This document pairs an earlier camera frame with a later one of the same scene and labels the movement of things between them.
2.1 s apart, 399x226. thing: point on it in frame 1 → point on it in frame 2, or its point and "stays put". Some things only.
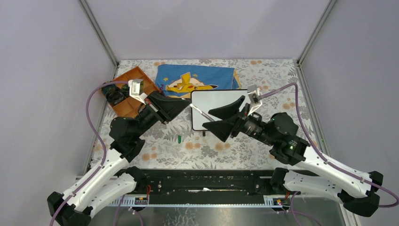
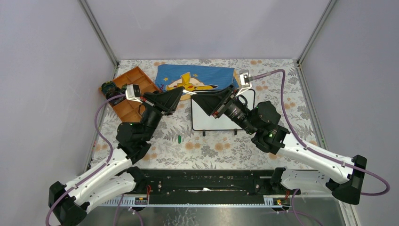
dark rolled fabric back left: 107,89 stays put
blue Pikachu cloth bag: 178,81 stays put
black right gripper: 222,128 → 216,103
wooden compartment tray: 128,106 stays put
